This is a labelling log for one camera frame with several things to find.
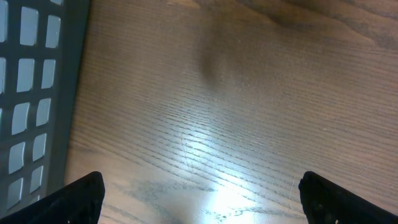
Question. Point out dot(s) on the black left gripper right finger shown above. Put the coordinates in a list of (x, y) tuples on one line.
[(325, 202)]

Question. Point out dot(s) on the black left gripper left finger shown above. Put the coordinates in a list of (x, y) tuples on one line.
[(78, 202)]

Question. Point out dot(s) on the grey plastic basket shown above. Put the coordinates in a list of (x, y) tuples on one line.
[(41, 50)]

